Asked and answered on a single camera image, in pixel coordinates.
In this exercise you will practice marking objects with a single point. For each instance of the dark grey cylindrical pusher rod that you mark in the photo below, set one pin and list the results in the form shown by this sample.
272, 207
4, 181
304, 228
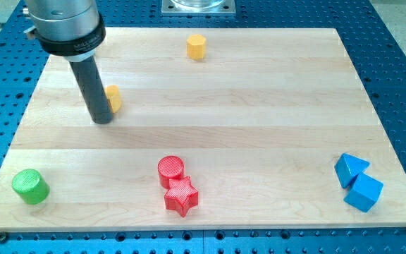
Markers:
88, 78

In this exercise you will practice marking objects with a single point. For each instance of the yellow heart block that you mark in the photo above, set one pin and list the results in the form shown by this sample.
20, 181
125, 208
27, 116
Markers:
113, 96

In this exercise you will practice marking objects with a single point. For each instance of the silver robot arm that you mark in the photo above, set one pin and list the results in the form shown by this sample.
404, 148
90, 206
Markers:
73, 29

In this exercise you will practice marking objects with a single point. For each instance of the yellow hexagon block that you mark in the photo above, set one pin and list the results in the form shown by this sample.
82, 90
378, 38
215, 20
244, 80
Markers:
196, 46

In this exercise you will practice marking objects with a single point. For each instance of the red cylinder block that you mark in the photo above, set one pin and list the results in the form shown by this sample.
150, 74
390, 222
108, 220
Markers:
170, 167

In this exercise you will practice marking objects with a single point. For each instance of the green cylinder block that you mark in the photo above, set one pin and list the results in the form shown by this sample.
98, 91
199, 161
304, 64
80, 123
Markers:
30, 186

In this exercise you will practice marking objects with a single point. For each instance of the light wooden board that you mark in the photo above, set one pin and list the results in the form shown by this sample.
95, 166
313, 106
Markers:
259, 124

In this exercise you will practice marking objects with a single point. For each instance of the red star block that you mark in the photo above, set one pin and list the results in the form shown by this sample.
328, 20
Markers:
181, 196

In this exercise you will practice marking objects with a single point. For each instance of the blue triangle block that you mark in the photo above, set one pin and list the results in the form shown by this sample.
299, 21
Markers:
348, 167

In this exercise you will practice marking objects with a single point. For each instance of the blue cube block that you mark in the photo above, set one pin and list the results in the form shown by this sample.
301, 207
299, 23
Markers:
364, 192

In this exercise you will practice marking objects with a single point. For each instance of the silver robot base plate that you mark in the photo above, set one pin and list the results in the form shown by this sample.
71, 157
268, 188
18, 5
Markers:
197, 7

